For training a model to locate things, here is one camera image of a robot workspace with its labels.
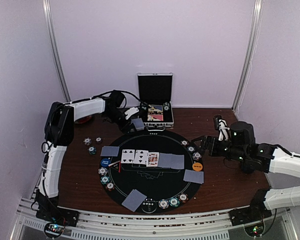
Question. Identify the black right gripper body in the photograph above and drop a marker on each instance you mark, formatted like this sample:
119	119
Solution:
234	152

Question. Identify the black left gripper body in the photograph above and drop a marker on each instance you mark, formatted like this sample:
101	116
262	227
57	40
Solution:
122	126

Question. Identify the grey blue card deck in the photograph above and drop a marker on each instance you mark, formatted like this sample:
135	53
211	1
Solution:
138	124

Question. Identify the face-up clubs card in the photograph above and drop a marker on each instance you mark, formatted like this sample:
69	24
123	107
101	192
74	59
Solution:
141	157
127	156

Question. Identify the blue card seat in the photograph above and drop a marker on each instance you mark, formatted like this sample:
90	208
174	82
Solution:
134	199
110	151
193	176

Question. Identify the red black triangle marker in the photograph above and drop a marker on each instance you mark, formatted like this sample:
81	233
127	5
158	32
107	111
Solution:
115	165

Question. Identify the face-up king card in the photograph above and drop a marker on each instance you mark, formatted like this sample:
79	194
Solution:
152	159

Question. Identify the blue white 10 chip stack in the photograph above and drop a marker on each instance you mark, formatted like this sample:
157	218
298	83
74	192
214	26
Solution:
87	141

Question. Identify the green blue chip stack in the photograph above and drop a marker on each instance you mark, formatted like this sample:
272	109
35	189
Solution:
92	150

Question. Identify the blue small blind button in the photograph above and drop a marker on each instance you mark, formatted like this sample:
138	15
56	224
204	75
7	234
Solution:
105	162

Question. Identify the blue white chips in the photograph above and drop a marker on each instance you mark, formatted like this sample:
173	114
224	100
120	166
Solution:
196	156
102	171
163	204

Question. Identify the orange big blind button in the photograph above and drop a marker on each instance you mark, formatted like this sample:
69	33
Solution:
197	166

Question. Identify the face-down board card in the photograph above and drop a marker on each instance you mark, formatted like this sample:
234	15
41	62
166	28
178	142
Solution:
165	160
177	162

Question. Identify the orange chips seat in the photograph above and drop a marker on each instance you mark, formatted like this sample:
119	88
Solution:
185	143
183	197
110	186

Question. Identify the blue card front seat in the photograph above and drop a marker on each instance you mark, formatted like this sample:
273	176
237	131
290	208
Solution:
134	199

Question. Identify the orange chips front seat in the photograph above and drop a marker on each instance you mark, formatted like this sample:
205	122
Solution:
183	197

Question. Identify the clear round dealer button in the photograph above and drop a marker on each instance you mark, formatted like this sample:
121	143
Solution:
149	206

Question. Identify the blue white chips front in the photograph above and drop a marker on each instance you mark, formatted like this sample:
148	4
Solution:
163	204

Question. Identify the green chips front seat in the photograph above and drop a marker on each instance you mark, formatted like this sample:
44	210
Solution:
174	202

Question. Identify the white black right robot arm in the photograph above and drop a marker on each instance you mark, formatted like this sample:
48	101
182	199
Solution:
273	158

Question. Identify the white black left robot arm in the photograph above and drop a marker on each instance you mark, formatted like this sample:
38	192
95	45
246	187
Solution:
59	130

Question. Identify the red card box in case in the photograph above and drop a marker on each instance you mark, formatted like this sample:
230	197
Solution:
155	117

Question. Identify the left chip stack in case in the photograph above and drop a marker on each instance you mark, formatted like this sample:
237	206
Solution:
143	106

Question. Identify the chip stack in case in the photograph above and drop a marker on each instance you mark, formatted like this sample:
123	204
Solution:
166	106
143	106

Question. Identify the blue card box in case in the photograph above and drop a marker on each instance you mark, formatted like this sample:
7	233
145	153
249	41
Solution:
155	108

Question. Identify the red floral plate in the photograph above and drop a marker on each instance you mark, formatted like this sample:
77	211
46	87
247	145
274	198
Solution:
83	120

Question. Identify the right chip stack in case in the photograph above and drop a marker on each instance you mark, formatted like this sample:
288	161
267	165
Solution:
166	106

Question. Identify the aluminium poker case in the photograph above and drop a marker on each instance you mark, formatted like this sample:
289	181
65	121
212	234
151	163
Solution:
156	89

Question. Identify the round black poker mat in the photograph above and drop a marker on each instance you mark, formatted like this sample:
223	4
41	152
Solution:
155	182

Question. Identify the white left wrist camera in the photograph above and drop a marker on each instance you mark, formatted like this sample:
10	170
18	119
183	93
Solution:
130	112

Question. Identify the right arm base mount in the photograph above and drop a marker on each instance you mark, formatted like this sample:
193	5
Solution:
256	211

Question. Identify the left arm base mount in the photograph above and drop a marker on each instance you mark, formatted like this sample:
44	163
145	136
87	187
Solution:
48	210

